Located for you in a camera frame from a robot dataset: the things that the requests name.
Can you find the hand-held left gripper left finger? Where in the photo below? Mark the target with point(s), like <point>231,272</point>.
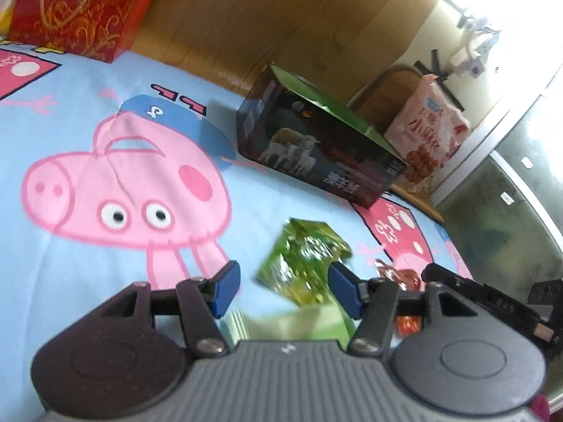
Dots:
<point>226,288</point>

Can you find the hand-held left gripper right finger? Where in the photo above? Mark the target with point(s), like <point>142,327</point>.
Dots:
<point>345,288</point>

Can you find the shiny green snack packet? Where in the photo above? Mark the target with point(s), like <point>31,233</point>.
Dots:
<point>299,259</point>

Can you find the red snack packet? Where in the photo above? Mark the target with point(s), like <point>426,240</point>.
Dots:
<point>402,279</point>

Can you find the dark cardboard box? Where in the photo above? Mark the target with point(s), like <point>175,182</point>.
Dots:
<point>316,149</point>

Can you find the pale green wrapped pastry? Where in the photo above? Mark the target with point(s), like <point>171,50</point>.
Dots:
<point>299,325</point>

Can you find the frosted glass door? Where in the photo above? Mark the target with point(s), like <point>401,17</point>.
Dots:
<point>506,211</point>

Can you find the pig print bed sheet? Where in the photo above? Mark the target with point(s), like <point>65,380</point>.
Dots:
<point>88,237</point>

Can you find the large pink snack bag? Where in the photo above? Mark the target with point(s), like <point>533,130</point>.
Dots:
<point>426,136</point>

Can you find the wooden chair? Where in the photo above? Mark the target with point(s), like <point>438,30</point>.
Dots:
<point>387,92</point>

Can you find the wooden board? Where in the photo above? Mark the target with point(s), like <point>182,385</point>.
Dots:
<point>264,22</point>

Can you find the red gift bag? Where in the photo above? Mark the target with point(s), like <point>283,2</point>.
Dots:
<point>79,4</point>

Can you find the white wall fixture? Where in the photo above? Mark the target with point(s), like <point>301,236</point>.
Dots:
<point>475,44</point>

